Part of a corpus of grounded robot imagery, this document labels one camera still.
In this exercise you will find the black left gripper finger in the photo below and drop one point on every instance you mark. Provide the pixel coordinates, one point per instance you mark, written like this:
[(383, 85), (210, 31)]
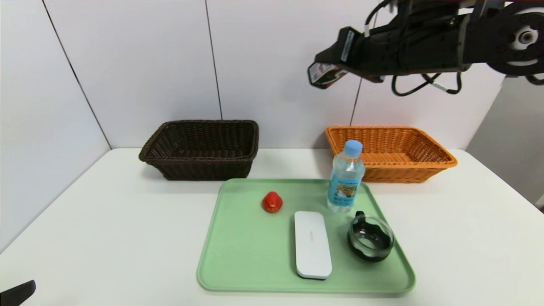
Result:
[(17, 295)]

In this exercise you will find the clear water bottle blue cap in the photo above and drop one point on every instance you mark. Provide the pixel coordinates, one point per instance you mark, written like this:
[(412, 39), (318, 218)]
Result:
[(345, 187)]

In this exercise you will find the red rubber duck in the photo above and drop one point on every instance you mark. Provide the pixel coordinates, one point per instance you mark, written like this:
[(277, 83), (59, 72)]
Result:
[(272, 203)]

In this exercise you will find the small black red snack can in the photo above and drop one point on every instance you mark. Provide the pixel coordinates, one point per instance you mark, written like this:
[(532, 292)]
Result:
[(323, 73)]

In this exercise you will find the orange wicker basket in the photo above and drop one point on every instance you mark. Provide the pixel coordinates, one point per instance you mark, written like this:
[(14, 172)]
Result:
[(403, 172)]

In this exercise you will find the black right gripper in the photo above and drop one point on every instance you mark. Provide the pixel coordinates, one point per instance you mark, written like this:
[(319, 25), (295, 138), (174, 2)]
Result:
[(347, 45)]

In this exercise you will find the white oblong case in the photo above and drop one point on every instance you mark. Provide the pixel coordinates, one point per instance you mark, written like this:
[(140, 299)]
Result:
[(312, 246)]

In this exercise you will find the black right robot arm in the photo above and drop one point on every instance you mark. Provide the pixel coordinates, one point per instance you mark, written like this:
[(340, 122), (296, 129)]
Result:
[(425, 46)]

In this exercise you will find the light green plastic tray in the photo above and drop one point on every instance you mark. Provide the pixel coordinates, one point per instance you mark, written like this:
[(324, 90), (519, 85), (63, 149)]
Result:
[(250, 250)]

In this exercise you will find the dark brown wicker basket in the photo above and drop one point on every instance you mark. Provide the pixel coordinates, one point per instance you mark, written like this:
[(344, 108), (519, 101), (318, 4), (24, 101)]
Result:
[(199, 168)]

